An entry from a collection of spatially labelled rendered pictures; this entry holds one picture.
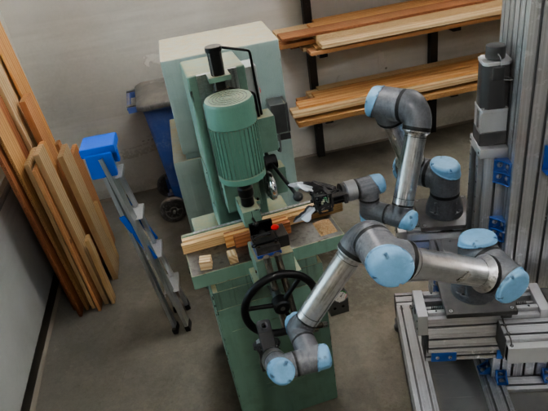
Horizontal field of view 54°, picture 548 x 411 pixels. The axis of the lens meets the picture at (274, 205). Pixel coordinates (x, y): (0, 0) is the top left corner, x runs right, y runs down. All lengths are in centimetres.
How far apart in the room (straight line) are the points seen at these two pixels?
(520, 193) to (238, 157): 95
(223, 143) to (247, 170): 13
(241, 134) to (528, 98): 90
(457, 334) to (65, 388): 201
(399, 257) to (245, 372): 113
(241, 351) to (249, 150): 85
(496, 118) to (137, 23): 289
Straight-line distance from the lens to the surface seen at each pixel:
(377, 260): 145
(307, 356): 165
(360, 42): 394
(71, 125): 445
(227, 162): 191
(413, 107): 191
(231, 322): 219
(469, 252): 181
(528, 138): 186
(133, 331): 328
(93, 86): 432
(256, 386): 247
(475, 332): 202
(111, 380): 307
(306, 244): 206
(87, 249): 339
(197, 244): 213
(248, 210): 205
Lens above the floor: 211
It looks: 31 degrees down
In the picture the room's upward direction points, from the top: 9 degrees counter-clockwise
